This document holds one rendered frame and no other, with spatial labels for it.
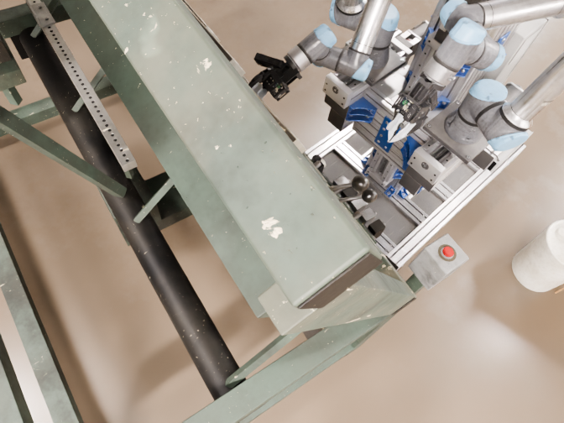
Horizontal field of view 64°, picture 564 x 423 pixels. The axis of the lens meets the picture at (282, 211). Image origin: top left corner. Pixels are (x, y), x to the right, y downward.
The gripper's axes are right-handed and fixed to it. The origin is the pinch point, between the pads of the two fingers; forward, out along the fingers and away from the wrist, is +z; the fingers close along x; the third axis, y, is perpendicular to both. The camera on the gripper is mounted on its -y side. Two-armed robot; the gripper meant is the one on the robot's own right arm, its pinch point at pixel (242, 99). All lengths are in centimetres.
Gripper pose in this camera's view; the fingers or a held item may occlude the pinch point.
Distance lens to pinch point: 154.4
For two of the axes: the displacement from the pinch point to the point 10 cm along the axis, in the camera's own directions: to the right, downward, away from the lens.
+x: 3.4, 1.9, 9.2
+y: 5.3, 7.7, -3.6
